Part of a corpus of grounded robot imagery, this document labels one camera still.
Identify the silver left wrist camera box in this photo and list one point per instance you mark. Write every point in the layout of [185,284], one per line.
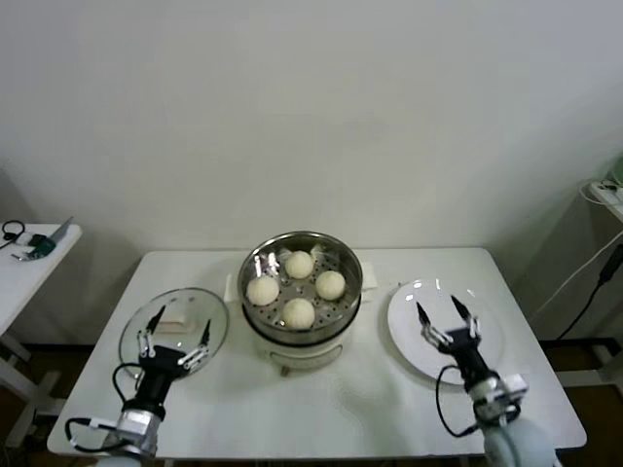
[136,424]

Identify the small white roll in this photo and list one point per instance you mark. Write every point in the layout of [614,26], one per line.
[24,238]

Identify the white power strip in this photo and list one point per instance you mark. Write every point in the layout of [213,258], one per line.
[611,192]

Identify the grey metal blade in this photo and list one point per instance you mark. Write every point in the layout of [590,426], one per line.
[62,229]

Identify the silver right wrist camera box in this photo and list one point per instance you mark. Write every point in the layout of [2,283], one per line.
[512,388]

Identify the white electric cooker base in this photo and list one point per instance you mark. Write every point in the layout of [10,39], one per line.
[302,352]

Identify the white round plate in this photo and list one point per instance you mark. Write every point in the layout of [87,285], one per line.
[414,350]

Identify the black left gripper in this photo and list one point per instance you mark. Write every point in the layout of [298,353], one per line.
[160,365]

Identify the white side table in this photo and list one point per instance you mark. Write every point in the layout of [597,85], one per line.
[29,282]

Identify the stainless steel steamer basket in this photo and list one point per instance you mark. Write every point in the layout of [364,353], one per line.
[350,272]

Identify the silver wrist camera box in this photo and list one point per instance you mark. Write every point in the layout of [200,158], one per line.
[512,388]
[136,424]

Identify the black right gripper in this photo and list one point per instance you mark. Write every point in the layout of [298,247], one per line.
[467,352]

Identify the green hand tool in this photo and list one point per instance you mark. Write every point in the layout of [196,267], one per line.
[43,244]

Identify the white steamed baozi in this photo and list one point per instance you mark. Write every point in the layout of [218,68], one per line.
[298,312]
[263,290]
[299,265]
[331,284]

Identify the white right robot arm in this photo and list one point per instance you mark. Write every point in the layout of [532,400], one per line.
[516,438]

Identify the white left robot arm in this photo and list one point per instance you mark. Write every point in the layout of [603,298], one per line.
[136,452]

